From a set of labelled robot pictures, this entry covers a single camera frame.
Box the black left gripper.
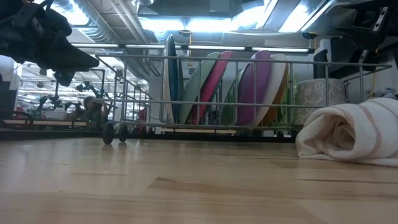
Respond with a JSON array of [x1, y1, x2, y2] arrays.
[[0, 0, 100, 87]]

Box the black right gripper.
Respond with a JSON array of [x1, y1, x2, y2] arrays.
[[306, 0, 398, 43]]

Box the tan bamboo plate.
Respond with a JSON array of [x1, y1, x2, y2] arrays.
[[254, 53, 290, 126]]

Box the blue patterned white plate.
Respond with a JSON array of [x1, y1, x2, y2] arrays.
[[162, 34, 185, 124]]

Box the bluish purple plate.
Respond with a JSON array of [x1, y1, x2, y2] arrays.
[[236, 49, 272, 126]]

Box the small pale green plate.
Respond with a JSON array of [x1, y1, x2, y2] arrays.
[[178, 52, 221, 124]]

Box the small pink plate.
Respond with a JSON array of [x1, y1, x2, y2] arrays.
[[190, 50, 234, 124]]

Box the light green plate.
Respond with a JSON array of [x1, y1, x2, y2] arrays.
[[219, 70, 299, 126]]

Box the person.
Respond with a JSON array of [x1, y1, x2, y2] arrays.
[[81, 96, 109, 123]]

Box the clear patterned glass cup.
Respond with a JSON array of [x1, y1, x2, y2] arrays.
[[294, 78, 346, 125]]

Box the white striped dish towel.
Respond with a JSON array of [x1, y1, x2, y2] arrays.
[[295, 96, 398, 167]]

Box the silver ceiling duct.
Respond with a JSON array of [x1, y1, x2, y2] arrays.
[[55, 0, 162, 78]]

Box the black metal table frame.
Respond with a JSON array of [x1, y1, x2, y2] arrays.
[[0, 129, 296, 143]]

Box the grey wire dish rack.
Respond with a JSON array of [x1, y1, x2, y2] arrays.
[[95, 54, 393, 146]]

